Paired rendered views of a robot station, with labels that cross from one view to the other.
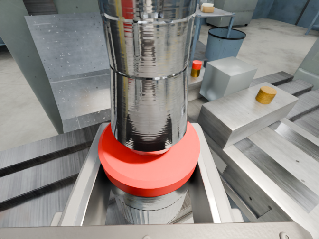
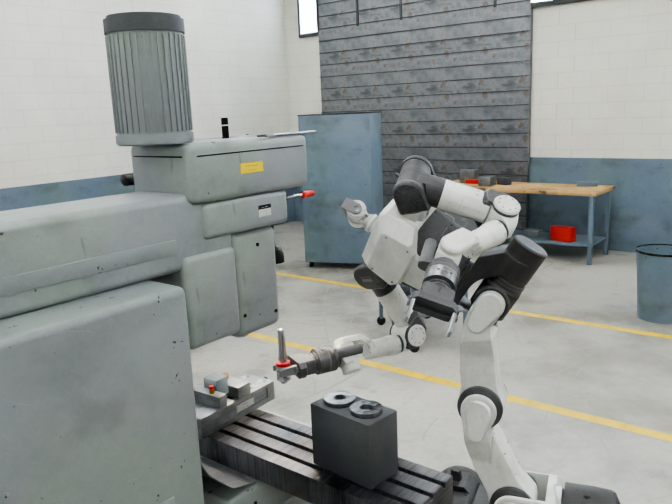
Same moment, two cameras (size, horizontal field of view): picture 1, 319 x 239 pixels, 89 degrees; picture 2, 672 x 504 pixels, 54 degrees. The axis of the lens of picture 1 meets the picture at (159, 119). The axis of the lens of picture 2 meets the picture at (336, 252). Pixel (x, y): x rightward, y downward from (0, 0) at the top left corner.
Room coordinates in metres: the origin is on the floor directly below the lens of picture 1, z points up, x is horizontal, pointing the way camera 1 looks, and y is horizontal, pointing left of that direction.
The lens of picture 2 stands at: (0.68, 1.95, 1.96)
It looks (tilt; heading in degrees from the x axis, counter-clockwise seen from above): 12 degrees down; 247
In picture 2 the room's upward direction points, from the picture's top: 2 degrees counter-clockwise
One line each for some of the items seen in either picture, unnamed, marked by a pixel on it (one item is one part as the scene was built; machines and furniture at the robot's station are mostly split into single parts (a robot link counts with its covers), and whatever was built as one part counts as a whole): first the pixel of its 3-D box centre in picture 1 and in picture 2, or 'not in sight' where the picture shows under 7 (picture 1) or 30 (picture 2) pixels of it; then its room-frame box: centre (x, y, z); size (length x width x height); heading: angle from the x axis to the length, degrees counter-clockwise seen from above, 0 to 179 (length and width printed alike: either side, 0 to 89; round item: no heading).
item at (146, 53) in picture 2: not in sight; (149, 81); (0.41, 0.13, 2.05); 0.20 x 0.20 x 0.32
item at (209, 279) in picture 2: not in sight; (185, 291); (0.36, 0.10, 1.47); 0.24 x 0.19 x 0.26; 118
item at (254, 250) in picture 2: not in sight; (235, 276); (0.19, 0.01, 1.47); 0.21 x 0.19 x 0.32; 118
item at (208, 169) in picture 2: not in sight; (224, 165); (0.20, 0.02, 1.81); 0.47 x 0.26 x 0.16; 28
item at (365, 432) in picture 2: not in sight; (354, 435); (-0.02, 0.40, 1.07); 0.22 x 0.12 x 0.20; 113
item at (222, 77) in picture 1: (226, 81); (216, 385); (0.25, -0.11, 1.08); 0.06 x 0.05 x 0.06; 121
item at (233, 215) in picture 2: not in sight; (220, 210); (0.22, 0.03, 1.68); 0.34 x 0.24 x 0.10; 28
